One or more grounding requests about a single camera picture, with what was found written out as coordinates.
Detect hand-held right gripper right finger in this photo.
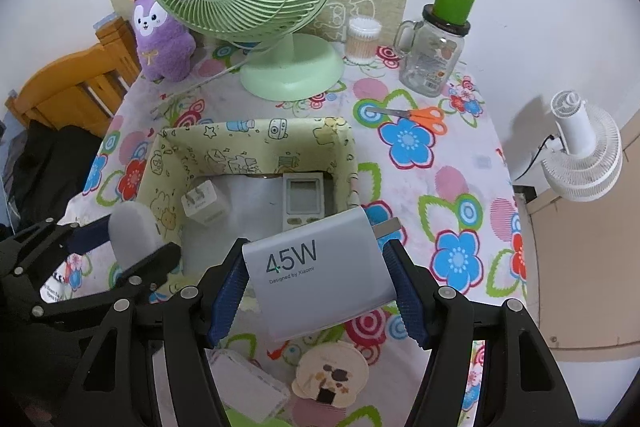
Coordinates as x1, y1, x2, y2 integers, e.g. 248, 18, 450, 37
382, 237, 576, 427

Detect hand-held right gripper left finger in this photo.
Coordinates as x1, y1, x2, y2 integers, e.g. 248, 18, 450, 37
65, 237, 251, 427

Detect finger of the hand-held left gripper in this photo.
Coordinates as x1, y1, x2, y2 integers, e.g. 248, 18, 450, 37
0, 214, 113, 268
27, 242, 182, 323

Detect white rounded case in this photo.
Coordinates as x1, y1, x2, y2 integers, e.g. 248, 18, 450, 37
108, 202, 163, 265

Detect small white charger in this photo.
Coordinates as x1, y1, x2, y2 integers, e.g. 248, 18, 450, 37
181, 179, 227, 228

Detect large white charger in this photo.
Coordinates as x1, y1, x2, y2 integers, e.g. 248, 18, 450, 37
242, 206, 404, 344

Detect round beige printed disc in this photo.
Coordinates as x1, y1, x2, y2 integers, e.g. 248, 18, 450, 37
291, 341, 370, 408

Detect white remote control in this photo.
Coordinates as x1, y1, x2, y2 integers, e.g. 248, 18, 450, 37
281, 173, 327, 230

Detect green rounded case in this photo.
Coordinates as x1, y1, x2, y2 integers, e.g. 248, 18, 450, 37
225, 409, 296, 427

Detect cartoon printed storage box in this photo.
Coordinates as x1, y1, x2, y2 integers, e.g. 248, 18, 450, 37
135, 117, 360, 270

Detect white printed bag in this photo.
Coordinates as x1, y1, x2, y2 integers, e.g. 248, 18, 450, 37
39, 274, 76, 304

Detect black clothing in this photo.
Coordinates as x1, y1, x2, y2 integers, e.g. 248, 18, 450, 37
10, 124, 108, 228

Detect white rectangular power bank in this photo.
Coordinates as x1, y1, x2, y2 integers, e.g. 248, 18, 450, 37
207, 349, 292, 427

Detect wooden chair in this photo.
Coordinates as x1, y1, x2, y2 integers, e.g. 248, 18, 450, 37
5, 17, 143, 132

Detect beige wooden door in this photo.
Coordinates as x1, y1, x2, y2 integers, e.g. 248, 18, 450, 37
525, 72, 640, 427

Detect purple plush toy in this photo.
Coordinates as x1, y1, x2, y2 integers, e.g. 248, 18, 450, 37
131, 0, 196, 82

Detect white standing fan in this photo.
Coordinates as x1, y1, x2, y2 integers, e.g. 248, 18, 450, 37
540, 89, 625, 204

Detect glass mug jar green lid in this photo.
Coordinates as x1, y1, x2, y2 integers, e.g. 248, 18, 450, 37
394, 0, 476, 98

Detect clear cotton swab jar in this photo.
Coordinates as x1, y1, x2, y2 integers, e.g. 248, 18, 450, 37
346, 17, 383, 64

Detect orange handled scissors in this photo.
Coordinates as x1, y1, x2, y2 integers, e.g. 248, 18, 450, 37
372, 106, 448, 135

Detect black fan cable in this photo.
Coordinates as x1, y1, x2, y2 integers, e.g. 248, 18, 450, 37
512, 134, 563, 180

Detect white fan power cord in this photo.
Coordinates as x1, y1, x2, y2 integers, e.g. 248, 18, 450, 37
150, 47, 273, 120

